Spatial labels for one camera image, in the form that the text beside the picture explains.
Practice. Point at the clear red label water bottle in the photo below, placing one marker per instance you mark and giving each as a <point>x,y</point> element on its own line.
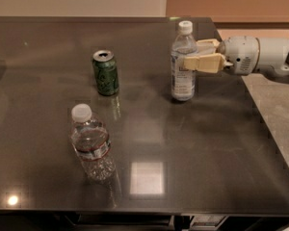
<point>91,142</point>

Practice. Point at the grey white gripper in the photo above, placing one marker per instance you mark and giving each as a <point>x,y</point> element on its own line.
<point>240,54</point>

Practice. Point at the white label under table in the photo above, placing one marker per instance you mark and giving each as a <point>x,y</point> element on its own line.
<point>207,222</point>

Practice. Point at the blue label plastic bottle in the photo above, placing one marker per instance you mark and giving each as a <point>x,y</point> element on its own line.
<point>183,79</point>

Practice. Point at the green soda can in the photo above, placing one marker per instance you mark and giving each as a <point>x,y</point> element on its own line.
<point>105,72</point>

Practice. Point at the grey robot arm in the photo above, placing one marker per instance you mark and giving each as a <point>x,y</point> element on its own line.
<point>273,57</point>

